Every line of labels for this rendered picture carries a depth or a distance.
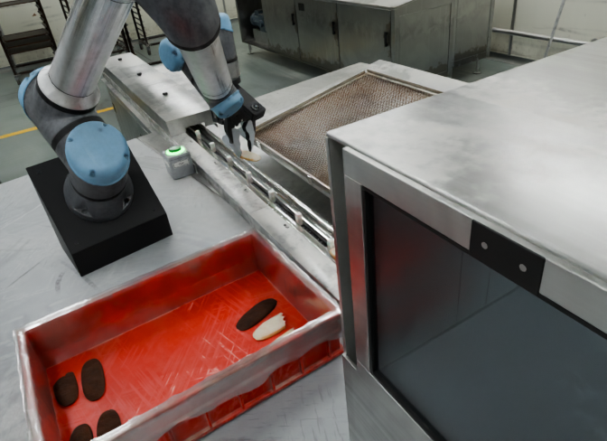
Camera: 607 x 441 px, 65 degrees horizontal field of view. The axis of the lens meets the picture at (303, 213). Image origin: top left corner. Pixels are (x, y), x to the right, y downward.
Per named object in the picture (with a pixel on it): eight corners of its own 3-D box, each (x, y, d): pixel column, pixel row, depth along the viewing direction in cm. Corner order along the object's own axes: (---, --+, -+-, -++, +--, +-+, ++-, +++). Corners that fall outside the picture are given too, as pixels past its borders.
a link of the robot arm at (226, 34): (188, 18, 115) (215, 11, 120) (199, 64, 121) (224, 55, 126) (209, 19, 110) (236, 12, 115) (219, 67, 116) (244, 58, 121)
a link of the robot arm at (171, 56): (189, 70, 105) (227, 56, 112) (159, 31, 106) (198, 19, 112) (181, 91, 112) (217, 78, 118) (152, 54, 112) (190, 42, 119)
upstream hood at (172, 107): (101, 73, 262) (97, 57, 257) (134, 65, 269) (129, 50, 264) (171, 141, 167) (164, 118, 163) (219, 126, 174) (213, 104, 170)
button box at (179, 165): (168, 181, 155) (159, 150, 149) (191, 173, 158) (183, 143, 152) (176, 191, 149) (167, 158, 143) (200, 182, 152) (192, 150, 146)
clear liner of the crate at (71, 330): (30, 367, 88) (7, 328, 82) (263, 259, 107) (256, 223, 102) (60, 530, 63) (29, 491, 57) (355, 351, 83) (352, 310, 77)
